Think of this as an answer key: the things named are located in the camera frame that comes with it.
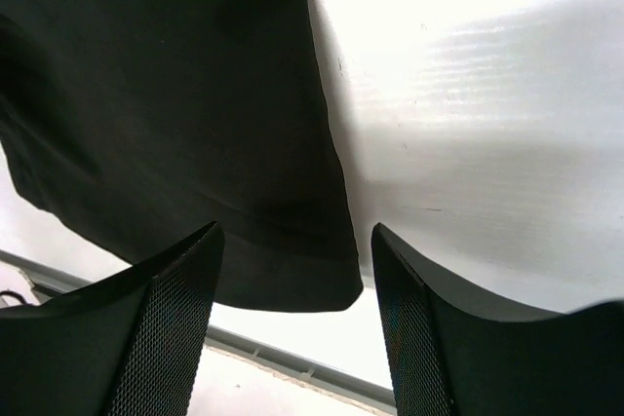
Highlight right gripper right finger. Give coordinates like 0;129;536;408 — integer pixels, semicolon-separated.
371;224;623;415

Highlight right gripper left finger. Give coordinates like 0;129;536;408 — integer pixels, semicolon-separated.
1;223;224;416

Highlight black trousers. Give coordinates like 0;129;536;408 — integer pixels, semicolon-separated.
1;0;363;313

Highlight aluminium frame rail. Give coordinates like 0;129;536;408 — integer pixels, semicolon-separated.
1;251;396;415

